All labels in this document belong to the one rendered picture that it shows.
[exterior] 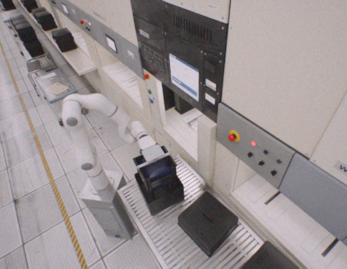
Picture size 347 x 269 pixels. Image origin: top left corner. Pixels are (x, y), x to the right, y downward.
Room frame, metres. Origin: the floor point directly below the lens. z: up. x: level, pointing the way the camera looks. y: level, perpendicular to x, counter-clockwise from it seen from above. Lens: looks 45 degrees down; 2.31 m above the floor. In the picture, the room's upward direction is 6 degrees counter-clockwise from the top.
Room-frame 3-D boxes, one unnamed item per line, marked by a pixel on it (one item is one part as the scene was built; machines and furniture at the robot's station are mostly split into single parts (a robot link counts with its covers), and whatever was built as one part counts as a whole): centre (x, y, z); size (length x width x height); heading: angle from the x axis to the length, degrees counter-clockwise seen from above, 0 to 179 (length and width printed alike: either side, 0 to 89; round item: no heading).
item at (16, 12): (5.89, 3.44, 0.41); 0.81 x 0.47 x 0.82; 32
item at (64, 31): (3.70, 1.57, 0.93); 0.30 x 0.28 x 0.26; 28
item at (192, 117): (1.57, -0.23, 0.89); 0.22 x 0.21 x 0.04; 121
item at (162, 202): (0.93, 0.15, 0.85); 0.28 x 0.28 x 0.17; 23
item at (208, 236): (0.66, -0.16, 0.83); 0.29 x 0.29 x 0.13; 38
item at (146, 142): (1.03, 0.19, 1.22); 0.11 x 0.10 x 0.07; 24
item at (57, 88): (3.08, 1.71, 0.47); 0.31 x 0.23 x 0.02; 53
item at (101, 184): (1.06, 0.62, 0.85); 0.19 x 0.19 x 0.18
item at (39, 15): (4.72, 2.19, 0.93); 0.30 x 0.28 x 0.26; 34
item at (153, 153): (0.93, 0.15, 1.08); 0.24 x 0.20 x 0.32; 113
